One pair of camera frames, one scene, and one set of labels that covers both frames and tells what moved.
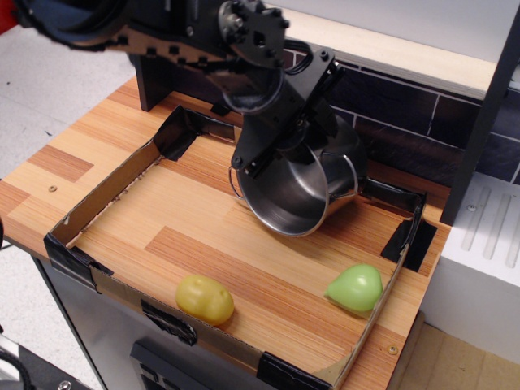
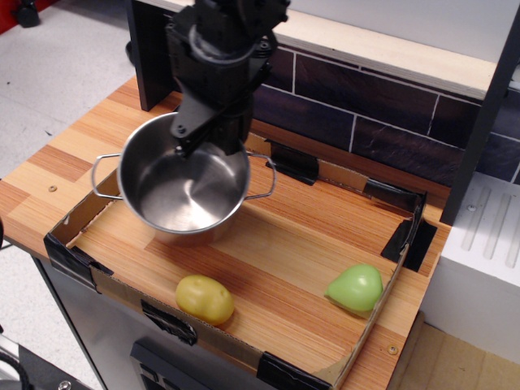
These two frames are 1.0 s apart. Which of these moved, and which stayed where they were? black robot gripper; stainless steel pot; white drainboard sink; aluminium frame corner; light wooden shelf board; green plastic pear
Moved: black robot gripper; stainless steel pot
Stayed: light wooden shelf board; green plastic pear; aluminium frame corner; white drainboard sink
